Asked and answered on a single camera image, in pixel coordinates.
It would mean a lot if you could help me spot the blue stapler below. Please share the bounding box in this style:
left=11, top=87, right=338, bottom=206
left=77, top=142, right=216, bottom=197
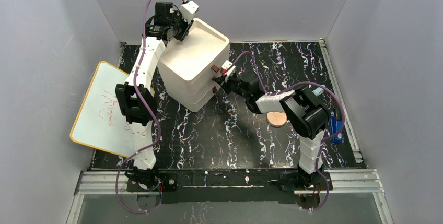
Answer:
left=330, top=109, right=344, bottom=144

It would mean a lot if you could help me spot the yellow-framed whiteboard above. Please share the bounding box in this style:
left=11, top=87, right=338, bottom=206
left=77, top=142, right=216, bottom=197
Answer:
left=69, top=61, right=155, bottom=157

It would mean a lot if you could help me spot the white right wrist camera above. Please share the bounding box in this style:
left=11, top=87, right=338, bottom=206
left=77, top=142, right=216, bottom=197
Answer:
left=220, top=60, right=235, bottom=77

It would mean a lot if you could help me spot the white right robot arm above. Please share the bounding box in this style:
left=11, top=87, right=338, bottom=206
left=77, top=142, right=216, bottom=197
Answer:
left=212, top=74, right=339, bottom=176

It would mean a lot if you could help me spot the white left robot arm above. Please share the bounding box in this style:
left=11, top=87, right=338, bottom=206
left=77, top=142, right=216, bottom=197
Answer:
left=115, top=1, right=199, bottom=170

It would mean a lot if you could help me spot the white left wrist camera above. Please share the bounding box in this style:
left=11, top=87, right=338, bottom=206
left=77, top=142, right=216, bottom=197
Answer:
left=179, top=1, right=199, bottom=24

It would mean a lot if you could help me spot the round pink powder puff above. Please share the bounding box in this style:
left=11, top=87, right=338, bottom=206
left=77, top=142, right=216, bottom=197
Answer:
left=266, top=112, right=287, bottom=127

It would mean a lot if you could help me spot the white drawer organizer box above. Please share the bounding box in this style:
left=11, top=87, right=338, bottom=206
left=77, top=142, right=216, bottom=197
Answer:
left=157, top=18, right=230, bottom=112

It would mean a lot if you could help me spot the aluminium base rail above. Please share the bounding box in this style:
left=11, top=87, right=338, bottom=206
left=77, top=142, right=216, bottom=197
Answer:
left=67, top=168, right=393, bottom=223

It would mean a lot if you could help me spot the light blue small case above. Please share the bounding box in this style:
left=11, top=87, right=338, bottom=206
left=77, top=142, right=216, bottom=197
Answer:
left=312, top=87, right=324, bottom=97

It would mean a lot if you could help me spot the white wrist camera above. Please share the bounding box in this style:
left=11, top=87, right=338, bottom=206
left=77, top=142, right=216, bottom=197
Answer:
left=179, top=1, right=199, bottom=24
left=220, top=60, right=235, bottom=77

